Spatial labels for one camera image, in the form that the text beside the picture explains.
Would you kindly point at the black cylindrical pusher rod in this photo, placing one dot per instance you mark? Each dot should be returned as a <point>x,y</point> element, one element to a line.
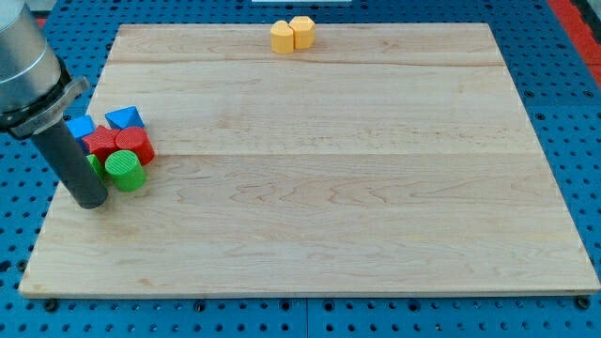
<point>63,153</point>

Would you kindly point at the blue cube block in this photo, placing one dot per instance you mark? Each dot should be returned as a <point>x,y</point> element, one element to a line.
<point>80,127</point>

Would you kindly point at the red star block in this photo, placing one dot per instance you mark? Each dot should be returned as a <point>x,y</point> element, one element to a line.
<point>101,143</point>

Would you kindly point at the green cylinder block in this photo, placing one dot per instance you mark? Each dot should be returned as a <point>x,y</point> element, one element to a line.
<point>125,170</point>

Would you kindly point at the blue triangular block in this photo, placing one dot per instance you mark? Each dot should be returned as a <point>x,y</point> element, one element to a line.
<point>124,118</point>

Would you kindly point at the red cylinder block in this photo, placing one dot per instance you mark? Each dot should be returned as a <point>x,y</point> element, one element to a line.
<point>136,139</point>

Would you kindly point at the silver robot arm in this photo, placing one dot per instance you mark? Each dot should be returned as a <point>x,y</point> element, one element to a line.
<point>36,89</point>

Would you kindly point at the yellow heart block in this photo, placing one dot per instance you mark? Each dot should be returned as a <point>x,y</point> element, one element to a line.
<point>282,38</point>

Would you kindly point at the yellow hexagon block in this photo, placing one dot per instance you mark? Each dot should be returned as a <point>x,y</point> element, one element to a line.
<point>304,29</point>

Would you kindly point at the light wooden board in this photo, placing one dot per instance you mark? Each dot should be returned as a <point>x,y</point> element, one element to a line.
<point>386,161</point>

